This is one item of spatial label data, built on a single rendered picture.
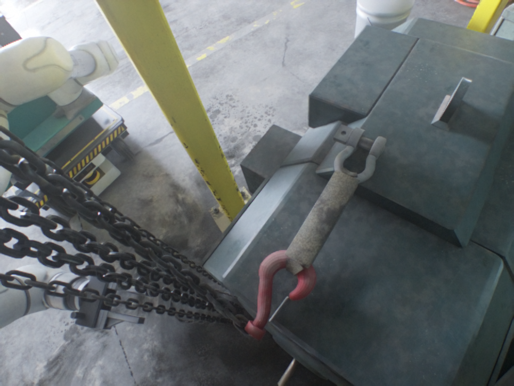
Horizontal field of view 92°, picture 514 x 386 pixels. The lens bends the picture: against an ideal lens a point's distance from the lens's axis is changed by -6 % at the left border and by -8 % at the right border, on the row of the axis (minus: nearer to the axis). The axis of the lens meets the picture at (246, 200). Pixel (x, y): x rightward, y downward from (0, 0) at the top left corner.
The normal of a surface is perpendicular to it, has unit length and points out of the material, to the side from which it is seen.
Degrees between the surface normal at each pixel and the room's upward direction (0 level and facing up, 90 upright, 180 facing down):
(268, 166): 0
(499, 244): 0
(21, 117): 90
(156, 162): 0
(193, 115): 90
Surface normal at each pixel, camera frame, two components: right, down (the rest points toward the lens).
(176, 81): 0.54, 0.70
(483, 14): -0.83, 0.55
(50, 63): 0.64, 0.40
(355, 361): -0.18, -0.44
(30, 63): 0.39, 0.34
